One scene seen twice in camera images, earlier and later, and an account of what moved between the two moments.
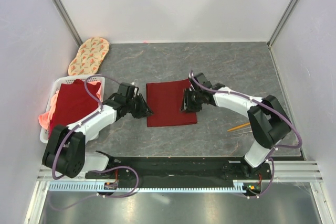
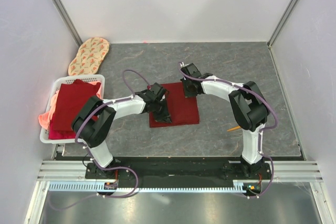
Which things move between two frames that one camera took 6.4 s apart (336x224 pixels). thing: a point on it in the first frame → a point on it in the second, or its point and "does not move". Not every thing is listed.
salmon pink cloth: [45, 118] does not move
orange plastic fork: [238, 127] does not move
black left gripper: [144, 110] → [165, 117]
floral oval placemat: [91, 53] does not move
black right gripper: [186, 105] → [188, 94]
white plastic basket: [44, 133] does not move
